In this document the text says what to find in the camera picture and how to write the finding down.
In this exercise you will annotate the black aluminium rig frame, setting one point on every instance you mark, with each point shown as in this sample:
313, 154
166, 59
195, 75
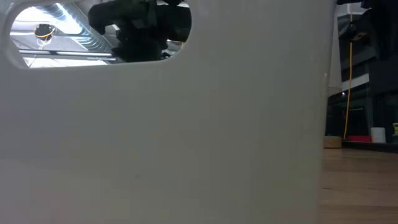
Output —
373, 146

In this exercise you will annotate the grey ceiling rail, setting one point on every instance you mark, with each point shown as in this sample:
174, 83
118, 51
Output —
62, 53

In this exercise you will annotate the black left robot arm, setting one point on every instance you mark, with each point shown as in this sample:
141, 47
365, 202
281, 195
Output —
124, 12

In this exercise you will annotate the red low object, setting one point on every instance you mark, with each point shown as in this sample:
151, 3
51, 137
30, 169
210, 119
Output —
359, 138

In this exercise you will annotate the white cylindrical bin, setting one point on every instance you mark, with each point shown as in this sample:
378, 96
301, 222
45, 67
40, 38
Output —
378, 134

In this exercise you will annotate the green object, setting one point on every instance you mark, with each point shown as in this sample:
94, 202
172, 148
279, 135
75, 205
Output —
395, 128

